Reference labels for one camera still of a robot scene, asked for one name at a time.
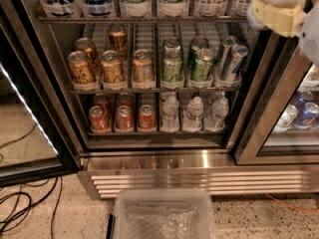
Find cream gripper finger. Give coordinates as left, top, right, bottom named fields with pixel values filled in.
left=247, top=0, right=306, bottom=38

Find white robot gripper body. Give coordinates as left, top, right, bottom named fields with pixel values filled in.
left=299, top=1, right=319, bottom=67

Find green label bottle right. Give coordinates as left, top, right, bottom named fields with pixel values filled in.
left=158, top=0, right=189, bottom=17

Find green label bottle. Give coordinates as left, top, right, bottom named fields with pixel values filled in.
left=120, top=0, right=151, bottom=17
left=158, top=0, right=189, bottom=17

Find water bottle right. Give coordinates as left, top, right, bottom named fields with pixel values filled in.
left=204, top=98, right=229, bottom=132

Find water bottle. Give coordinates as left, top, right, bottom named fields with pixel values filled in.
left=160, top=96, right=179, bottom=132
left=204, top=98, right=229, bottom=132
left=182, top=97, right=203, bottom=132

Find water bottle middle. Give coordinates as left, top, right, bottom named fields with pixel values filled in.
left=182, top=97, right=203, bottom=132

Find stainless steel fridge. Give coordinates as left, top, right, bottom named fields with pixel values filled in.
left=6, top=0, right=319, bottom=201

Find green label bottle left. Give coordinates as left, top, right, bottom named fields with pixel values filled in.
left=120, top=0, right=151, bottom=17

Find water bottle left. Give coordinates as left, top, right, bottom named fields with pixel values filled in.
left=160, top=96, right=179, bottom=132

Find open glass fridge door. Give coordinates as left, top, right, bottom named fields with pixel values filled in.
left=0, top=5, right=80, bottom=186

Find silver blue can front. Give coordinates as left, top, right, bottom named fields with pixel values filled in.
left=220, top=45, right=249, bottom=83

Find silver blue can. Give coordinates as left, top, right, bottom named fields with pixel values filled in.
left=216, top=36, right=238, bottom=76
left=220, top=45, right=249, bottom=83

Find silver blue can back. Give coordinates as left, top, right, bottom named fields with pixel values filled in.
left=216, top=36, right=238, bottom=76

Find green can back right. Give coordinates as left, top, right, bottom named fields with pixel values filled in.
left=187, top=36, right=209, bottom=71

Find green can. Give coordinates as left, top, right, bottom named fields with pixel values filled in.
left=189, top=48, right=214, bottom=88
left=161, top=50, right=183, bottom=89
left=162, top=37, right=181, bottom=52
left=187, top=36, right=209, bottom=71

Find green can front right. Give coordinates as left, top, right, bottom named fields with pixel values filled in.
left=189, top=48, right=214, bottom=88

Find green can back left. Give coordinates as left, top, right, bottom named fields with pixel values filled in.
left=162, top=37, right=181, bottom=52

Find green can front left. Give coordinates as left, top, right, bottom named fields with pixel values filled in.
left=161, top=50, right=183, bottom=89

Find gold can front right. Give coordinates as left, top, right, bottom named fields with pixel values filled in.
left=132, top=49, right=156, bottom=90

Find gold can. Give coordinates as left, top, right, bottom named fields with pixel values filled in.
left=75, top=38, right=100, bottom=75
left=132, top=49, right=156, bottom=90
left=68, top=51, right=97, bottom=91
left=101, top=50, right=127, bottom=90
left=108, top=24, right=128, bottom=59

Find gold can back middle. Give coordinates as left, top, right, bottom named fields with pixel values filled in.
left=108, top=24, right=128, bottom=59

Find red can front right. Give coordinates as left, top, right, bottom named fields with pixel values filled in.
left=139, top=105, right=156, bottom=130

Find red can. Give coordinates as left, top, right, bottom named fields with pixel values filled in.
left=115, top=106, right=133, bottom=132
left=93, top=94, right=110, bottom=114
left=89, top=106, right=111, bottom=133
left=117, top=94, right=134, bottom=108
left=139, top=105, right=156, bottom=130

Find red can back middle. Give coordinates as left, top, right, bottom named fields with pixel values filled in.
left=117, top=94, right=134, bottom=108

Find gold can front middle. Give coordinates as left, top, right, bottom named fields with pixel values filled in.
left=101, top=50, right=127, bottom=90

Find red can front middle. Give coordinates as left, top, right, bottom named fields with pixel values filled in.
left=115, top=106, right=133, bottom=132

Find red can back left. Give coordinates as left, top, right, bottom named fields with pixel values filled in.
left=93, top=94, right=110, bottom=114

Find gold can back left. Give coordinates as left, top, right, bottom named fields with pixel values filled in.
left=75, top=38, right=100, bottom=75

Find gold can front left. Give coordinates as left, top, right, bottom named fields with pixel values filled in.
left=68, top=51, right=97, bottom=91

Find red can front left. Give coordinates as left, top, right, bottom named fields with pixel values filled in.
left=89, top=106, right=111, bottom=133

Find clear plastic bin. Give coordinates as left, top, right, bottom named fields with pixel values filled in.
left=106, top=188, right=217, bottom=239

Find orange floor cable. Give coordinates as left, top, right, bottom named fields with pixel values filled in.
left=264, top=193, right=319, bottom=214

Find black floor cables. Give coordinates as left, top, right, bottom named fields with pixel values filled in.
left=0, top=122, right=64, bottom=239

